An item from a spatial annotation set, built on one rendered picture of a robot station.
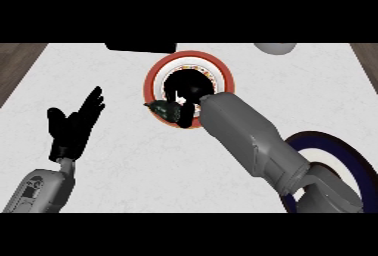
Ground dark green eggplant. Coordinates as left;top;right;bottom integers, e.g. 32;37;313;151
143;100;184;123

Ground black flat appliance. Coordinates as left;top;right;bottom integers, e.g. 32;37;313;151
103;43;179;54

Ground red rimmed white plate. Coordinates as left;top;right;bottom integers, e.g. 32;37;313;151
142;50;236;130

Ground pale grey round object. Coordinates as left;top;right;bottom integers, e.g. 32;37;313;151
252;43;300;56

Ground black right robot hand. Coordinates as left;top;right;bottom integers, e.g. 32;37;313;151
162;67;217;129

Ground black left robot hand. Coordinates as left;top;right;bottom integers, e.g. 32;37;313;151
46;85;106;162

